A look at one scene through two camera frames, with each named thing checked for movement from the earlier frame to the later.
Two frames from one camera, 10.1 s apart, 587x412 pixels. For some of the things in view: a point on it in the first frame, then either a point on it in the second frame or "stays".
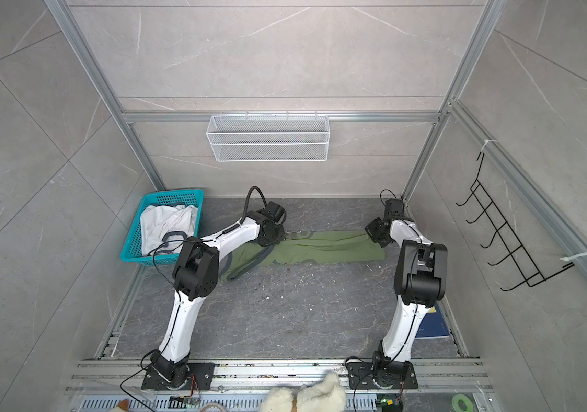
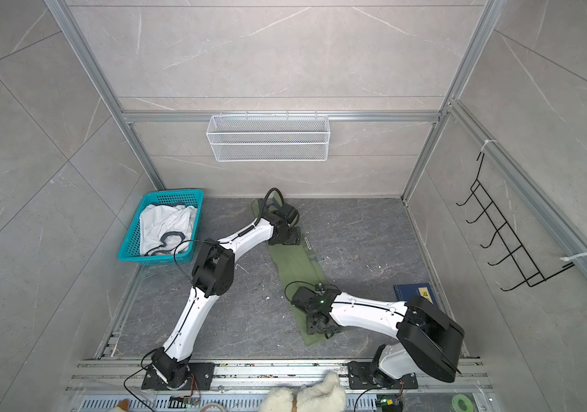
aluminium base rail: [115, 385] stays
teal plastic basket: [162, 221] stays
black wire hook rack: [501, 227] stays
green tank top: [303, 247] -> [297, 268]
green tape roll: [455, 403] stays
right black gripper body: [376, 230] -> [312, 327]
